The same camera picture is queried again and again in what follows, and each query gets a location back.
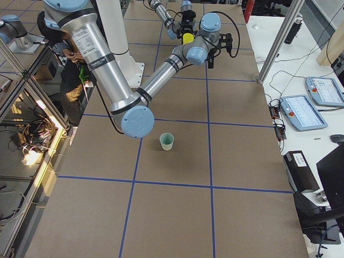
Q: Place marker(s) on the aluminium frame post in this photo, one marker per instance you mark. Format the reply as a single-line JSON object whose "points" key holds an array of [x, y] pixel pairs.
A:
{"points": [[280, 38]]}

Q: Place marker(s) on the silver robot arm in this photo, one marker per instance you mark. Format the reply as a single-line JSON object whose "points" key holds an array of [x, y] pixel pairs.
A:
{"points": [[94, 31], [169, 22]]}

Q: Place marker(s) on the light green plastic cup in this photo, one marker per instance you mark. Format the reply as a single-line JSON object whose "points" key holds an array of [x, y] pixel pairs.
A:
{"points": [[166, 141]]}

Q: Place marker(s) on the yellow plastic cup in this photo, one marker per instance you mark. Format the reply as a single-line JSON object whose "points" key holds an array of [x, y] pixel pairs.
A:
{"points": [[187, 38]]}

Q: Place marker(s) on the clear tape roll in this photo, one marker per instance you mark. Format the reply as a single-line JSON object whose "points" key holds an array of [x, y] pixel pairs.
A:
{"points": [[255, 26]]}

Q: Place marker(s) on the black box on desk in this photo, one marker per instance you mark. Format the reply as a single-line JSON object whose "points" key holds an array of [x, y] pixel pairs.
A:
{"points": [[299, 173]]}

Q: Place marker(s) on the blue teach pendant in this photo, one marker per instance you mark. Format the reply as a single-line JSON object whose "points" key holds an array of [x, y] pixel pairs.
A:
{"points": [[325, 91], [301, 113]]}

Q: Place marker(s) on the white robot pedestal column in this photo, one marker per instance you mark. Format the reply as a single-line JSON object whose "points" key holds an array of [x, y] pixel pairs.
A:
{"points": [[113, 24]]}

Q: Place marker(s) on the far blue teach pendant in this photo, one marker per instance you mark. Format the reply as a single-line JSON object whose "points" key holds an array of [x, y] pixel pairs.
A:
{"points": [[325, 91]]}

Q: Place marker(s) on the black monitor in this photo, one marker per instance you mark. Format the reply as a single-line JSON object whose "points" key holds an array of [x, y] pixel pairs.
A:
{"points": [[330, 170]]}

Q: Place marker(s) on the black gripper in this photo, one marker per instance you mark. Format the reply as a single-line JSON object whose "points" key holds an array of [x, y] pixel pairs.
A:
{"points": [[185, 27], [210, 58]]}

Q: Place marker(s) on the seated person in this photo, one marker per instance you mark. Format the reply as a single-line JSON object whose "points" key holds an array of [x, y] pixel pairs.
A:
{"points": [[75, 73]]}

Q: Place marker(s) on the near blue teach pendant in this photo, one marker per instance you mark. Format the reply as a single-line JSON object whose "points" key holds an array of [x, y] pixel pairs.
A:
{"points": [[301, 113]]}

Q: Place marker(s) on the black computer mouse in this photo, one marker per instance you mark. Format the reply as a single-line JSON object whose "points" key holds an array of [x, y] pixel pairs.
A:
{"points": [[337, 138]]}

